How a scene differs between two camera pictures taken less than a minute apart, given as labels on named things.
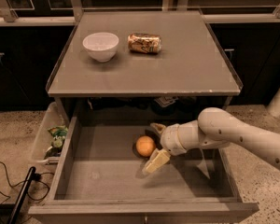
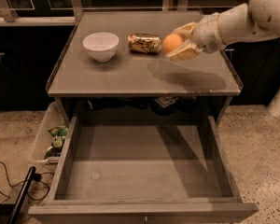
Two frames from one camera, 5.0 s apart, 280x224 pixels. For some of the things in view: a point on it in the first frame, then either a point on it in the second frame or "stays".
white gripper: (170, 139) -> (208, 33)
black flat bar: (21, 196) stays
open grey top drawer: (94, 175) stays
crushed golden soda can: (147, 43) stays
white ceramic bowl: (101, 46) stays
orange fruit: (145, 146) -> (171, 41)
